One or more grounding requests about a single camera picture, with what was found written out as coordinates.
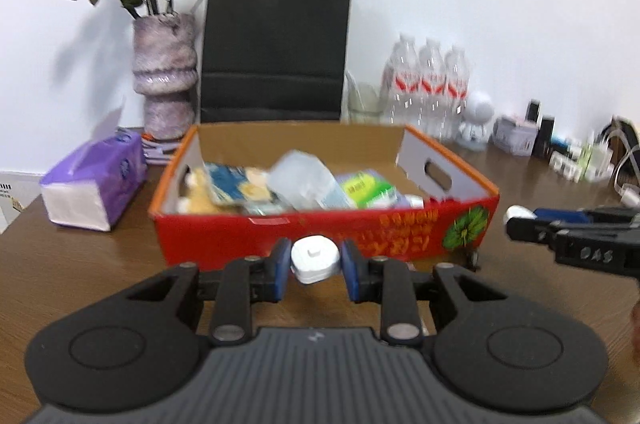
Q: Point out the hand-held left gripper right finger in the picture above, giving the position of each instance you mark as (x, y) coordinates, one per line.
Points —
(351, 271)

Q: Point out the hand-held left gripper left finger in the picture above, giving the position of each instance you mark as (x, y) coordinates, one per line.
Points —
(282, 269)

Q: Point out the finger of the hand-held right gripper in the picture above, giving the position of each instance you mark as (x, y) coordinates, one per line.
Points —
(530, 231)
(560, 216)

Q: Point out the small white case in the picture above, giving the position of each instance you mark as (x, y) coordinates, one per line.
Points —
(515, 211)

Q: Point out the white charger plug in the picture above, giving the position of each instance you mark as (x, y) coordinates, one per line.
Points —
(315, 259)

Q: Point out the red cardboard box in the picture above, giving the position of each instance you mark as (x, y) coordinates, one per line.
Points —
(320, 234)

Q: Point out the yellow and white plush toy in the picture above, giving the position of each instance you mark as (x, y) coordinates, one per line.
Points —
(197, 194)

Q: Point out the person's right hand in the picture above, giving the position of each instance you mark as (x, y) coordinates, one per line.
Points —
(635, 326)

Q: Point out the group of small cosmetic bottles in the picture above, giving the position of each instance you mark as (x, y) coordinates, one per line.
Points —
(580, 159)

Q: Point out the tall black bottle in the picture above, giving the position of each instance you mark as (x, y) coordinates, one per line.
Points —
(544, 137)

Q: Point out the green and white packet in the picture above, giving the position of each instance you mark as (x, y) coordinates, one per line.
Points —
(365, 189)

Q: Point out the small lilac box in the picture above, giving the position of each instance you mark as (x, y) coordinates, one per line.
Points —
(515, 137)

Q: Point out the clear plastic bag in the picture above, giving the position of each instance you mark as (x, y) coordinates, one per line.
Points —
(305, 179)

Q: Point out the small white tube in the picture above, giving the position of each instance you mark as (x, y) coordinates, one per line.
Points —
(412, 201)

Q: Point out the blue and yellow packet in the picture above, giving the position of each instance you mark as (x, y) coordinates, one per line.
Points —
(227, 181)

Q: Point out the dark object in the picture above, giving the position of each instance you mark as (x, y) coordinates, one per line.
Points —
(631, 129)

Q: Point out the white astronaut figure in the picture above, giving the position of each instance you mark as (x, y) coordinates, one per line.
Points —
(477, 114)

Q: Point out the clear water bottle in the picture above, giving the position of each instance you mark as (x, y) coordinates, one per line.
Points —
(432, 94)
(457, 97)
(400, 89)

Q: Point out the grey glass cup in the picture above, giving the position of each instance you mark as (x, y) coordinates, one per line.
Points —
(367, 104)

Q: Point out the purple striped booklet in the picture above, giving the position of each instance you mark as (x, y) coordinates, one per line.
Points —
(157, 149)

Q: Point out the purple tissue pack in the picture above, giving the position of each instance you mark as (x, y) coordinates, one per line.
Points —
(95, 174)

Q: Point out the black paper bag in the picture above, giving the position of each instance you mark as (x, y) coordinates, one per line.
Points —
(275, 44)

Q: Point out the pink and white vase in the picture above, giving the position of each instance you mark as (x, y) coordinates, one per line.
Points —
(165, 59)

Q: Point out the white carton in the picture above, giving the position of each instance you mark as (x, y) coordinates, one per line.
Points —
(15, 191)

